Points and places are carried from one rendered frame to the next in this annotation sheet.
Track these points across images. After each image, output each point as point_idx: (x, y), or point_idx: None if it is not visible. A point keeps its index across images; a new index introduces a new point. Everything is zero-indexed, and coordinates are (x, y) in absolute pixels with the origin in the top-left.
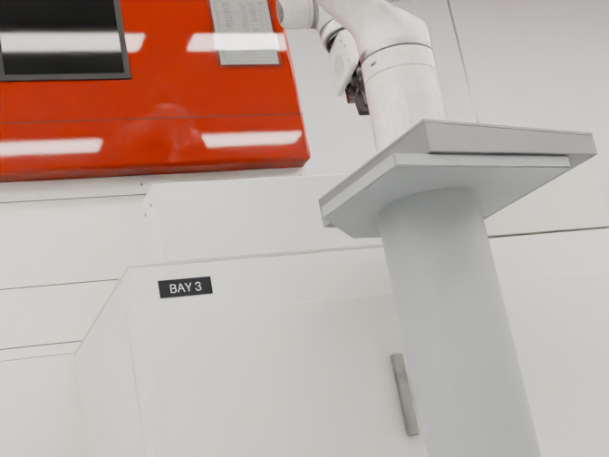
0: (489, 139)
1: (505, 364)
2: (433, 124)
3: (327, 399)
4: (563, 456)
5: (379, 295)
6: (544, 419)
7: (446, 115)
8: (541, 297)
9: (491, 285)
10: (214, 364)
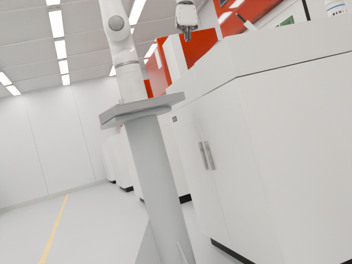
0: (104, 117)
1: (140, 178)
2: (99, 116)
3: (195, 154)
4: (237, 188)
5: (194, 120)
6: (230, 172)
7: (126, 90)
8: (222, 119)
9: (134, 153)
10: (181, 141)
